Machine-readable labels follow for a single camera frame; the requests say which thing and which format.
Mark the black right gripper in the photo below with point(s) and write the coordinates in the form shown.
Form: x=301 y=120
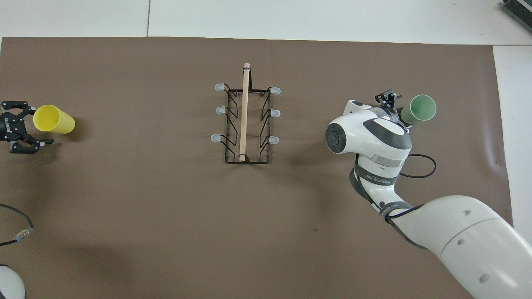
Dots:
x=400 y=118

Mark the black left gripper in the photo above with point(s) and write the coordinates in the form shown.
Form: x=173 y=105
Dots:
x=10 y=128

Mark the yellow plastic cup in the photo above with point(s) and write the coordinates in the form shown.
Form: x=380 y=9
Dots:
x=54 y=119

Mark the pale green plastic cup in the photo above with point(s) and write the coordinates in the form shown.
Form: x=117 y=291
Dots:
x=422 y=109

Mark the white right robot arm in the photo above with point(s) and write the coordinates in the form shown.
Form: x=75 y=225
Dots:
x=469 y=241

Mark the grey ribbed device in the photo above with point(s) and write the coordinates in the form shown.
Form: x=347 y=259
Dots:
x=518 y=9

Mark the brown table mat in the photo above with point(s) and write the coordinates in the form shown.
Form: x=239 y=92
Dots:
x=166 y=207

